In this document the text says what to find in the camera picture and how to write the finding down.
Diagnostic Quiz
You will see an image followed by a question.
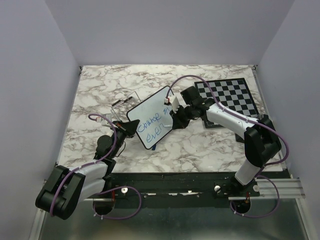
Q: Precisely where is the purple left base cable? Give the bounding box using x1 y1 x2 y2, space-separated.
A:
92 186 143 221

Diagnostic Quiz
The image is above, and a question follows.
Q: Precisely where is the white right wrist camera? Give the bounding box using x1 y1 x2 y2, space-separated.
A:
164 95 180 114

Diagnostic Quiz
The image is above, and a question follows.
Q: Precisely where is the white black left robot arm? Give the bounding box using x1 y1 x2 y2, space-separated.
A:
35 119 140 220

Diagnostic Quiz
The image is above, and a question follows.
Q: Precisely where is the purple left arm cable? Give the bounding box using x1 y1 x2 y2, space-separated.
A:
49 113 118 218

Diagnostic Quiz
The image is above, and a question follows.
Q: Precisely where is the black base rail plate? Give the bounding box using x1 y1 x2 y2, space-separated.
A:
86 171 263 209

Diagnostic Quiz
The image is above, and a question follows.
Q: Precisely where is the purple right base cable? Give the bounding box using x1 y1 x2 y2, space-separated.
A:
229 174 280 219

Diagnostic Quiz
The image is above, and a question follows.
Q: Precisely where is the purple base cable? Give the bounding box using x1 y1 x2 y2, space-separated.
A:
92 186 143 221
229 174 280 219

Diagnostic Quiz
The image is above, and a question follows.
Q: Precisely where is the silver wire whiteboard stand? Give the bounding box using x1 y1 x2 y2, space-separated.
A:
110 91 142 121

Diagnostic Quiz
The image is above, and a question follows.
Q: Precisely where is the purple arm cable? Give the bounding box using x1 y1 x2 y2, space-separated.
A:
167 76 291 173
49 113 118 218

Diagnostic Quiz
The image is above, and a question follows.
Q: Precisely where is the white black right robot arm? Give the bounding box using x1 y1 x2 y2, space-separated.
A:
164 86 282 196

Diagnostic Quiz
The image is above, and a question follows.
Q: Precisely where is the black grey chessboard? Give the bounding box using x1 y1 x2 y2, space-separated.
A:
208 78 259 118

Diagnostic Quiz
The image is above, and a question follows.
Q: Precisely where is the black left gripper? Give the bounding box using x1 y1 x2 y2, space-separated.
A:
110 119 140 158

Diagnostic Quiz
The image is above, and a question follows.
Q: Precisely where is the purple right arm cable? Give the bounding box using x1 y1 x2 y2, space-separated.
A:
167 76 291 173

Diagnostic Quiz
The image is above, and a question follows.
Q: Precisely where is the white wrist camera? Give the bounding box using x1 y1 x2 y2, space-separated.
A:
164 95 180 114
96 113 113 125

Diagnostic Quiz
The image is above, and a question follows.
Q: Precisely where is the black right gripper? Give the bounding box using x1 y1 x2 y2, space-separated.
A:
169 104 195 129

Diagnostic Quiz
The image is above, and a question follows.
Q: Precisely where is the black framed whiteboard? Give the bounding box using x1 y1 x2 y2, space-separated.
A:
126 85 173 150

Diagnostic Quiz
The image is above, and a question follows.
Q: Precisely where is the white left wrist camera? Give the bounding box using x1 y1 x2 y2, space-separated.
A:
96 113 113 125

